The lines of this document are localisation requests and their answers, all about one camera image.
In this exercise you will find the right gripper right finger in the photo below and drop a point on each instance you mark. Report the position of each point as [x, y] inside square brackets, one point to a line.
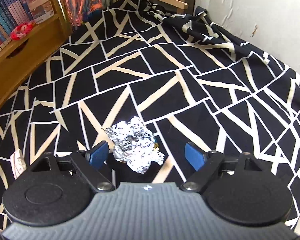
[206, 165]

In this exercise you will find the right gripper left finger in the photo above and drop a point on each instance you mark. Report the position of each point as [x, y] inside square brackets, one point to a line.
[87, 165]

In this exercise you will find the silver foil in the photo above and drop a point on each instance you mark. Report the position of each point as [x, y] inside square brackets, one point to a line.
[134, 144]

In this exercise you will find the beige candy wrapper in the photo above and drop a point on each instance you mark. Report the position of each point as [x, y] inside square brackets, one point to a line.
[18, 164]

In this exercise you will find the black white geometric tablecloth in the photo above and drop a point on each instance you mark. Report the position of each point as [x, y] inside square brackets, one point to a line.
[185, 77]

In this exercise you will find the wooden desk shelf organizer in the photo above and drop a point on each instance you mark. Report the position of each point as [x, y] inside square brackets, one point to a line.
[20, 58]

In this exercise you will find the red flower ornament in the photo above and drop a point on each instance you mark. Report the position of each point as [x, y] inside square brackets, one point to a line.
[22, 30]

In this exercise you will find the small white lidded jar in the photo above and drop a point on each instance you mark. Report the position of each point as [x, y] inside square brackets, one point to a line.
[41, 10]

